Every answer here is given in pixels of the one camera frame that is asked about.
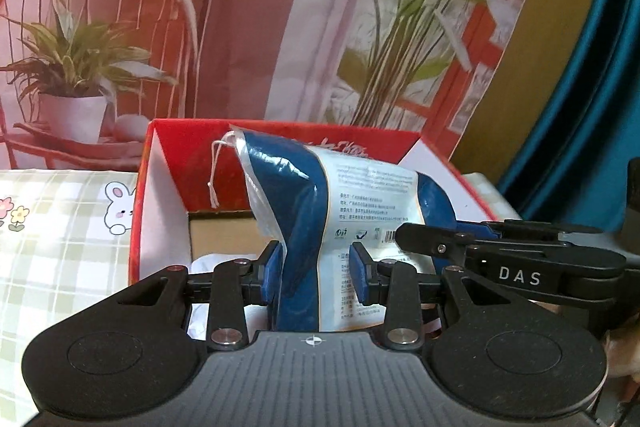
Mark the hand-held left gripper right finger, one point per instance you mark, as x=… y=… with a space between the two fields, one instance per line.
x=361 y=276

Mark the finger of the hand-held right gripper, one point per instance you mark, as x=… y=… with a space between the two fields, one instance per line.
x=520 y=231
x=430 y=243

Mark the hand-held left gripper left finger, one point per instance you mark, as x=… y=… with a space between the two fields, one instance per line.
x=271 y=276

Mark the blue and white plastic packet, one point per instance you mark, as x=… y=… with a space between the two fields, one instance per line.
x=300 y=227

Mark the red cardboard box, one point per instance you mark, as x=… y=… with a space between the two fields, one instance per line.
x=165 y=207

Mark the white cloth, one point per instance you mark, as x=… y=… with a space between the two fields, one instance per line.
x=200 y=272

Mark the teal curtain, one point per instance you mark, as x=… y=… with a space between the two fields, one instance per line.
x=590 y=82

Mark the checked rabbit print bed sheet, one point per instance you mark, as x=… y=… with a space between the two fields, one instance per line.
x=55 y=257

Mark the wall poster with plants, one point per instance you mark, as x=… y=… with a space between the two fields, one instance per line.
x=250 y=17

